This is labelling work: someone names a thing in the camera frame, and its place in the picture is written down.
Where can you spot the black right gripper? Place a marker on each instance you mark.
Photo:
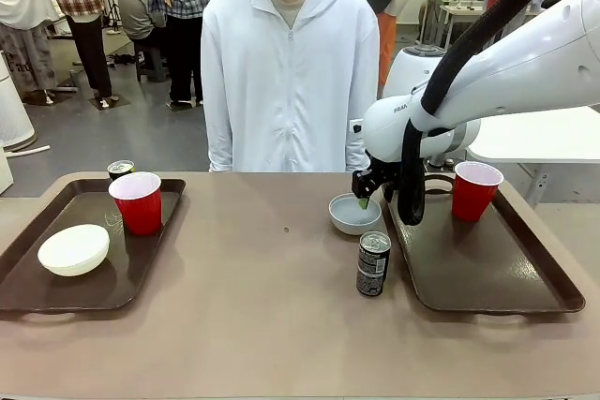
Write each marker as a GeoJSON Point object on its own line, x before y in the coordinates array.
{"type": "Point", "coordinates": [386, 175]}

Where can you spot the grey-white bowl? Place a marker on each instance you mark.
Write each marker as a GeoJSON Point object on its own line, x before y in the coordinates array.
{"type": "Point", "coordinates": [347, 219]}

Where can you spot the red plastic cup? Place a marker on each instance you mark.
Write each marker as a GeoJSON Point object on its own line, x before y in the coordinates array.
{"type": "Point", "coordinates": [138, 212]}
{"type": "Point", "coordinates": [473, 198]}

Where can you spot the black Pepsi can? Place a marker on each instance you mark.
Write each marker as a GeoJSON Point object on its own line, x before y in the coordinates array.
{"type": "Point", "coordinates": [119, 169]}

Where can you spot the white bowl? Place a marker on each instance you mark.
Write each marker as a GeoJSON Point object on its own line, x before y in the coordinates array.
{"type": "Point", "coordinates": [72, 252]}

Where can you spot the person's left forearm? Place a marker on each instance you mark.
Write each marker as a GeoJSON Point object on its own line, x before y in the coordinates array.
{"type": "Point", "coordinates": [354, 152]}

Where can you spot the person's right forearm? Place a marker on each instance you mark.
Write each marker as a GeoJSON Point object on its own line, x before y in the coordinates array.
{"type": "Point", "coordinates": [220, 142]}

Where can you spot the black white-text drink can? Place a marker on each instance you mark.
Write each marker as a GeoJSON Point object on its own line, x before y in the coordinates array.
{"type": "Point", "coordinates": [373, 264]}

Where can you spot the person in white hoodie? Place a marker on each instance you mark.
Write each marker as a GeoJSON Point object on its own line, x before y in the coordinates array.
{"type": "Point", "coordinates": [286, 81]}

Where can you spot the brown plastic tray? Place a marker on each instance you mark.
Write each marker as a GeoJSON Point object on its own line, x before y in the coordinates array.
{"type": "Point", "coordinates": [70, 292]}
{"type": "Point", "coordinates": [469, 269]}

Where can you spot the person in orange trousers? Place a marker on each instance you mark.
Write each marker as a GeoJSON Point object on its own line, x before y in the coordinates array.
{"type": "Point", "coordinates": [386, 30]}

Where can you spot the white table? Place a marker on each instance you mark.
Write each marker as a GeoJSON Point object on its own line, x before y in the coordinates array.
{"type": "Point", "coordinates": [539, 137]}

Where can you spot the background grey table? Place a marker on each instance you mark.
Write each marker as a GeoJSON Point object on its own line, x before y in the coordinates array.
{"type": "Point", "coordinates": [450, 6]}

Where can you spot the dark stool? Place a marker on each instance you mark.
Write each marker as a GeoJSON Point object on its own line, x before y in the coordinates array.
{"type": "Point", "coordinates": [150, 60]}

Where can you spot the white pipe on floor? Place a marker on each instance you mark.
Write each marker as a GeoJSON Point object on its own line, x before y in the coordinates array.
{"type": "Point", "coordinates": [28, 150]}

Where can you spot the white cylindrical appliance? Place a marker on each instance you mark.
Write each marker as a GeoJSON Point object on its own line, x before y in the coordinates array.
{"type": "Point", "coordinates": [14, 109]}

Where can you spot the person in white shirt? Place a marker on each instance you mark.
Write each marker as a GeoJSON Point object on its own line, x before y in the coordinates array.
{"type": "Point", "coordinates": [21, 2]}

